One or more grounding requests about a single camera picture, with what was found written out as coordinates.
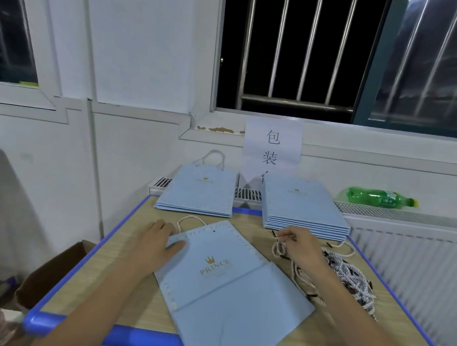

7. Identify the person's right forearm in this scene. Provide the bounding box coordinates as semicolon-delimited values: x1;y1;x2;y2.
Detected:
304;259;423;346

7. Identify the white paper sign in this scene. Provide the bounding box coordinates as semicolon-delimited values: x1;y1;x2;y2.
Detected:
241;114;305;185

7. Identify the person's left forearm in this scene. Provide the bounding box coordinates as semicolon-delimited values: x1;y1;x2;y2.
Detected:
28;252;160;346

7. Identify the green plastic bottle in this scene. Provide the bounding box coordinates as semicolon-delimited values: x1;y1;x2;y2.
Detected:
345;186;419;211

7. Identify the teal framed sliding window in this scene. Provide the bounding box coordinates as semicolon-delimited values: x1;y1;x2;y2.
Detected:
353;0;457;140

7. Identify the stack of finished bags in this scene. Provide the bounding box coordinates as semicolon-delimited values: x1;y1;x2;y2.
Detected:
151;217;320;346

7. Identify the stack of blue paper bags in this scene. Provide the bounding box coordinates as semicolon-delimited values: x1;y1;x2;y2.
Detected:
259;173;355;244

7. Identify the person's right hand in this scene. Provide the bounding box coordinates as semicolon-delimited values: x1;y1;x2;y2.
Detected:
273;224;331;273

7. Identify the white framed window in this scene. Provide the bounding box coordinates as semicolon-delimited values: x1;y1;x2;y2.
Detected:
0;0;76;125

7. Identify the white black-tipped rope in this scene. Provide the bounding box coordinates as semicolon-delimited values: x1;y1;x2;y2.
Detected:
268;233;319;297
193;148;228;171
175;213;209;236

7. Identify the blue-edged wooden desk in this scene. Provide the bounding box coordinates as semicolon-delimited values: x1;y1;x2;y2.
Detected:
22;191;457;346

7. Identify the metal window grille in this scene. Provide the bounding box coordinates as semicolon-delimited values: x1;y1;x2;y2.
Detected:
216;0;391;124

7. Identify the person's left hand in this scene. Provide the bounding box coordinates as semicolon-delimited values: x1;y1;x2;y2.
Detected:
127;217;189;274

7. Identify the brown cardboard box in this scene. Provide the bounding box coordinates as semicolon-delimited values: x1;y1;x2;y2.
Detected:
13;236;97;312

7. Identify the pile of white twisted ropes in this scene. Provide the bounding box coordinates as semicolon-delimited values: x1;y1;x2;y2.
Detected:
313;240;383;322

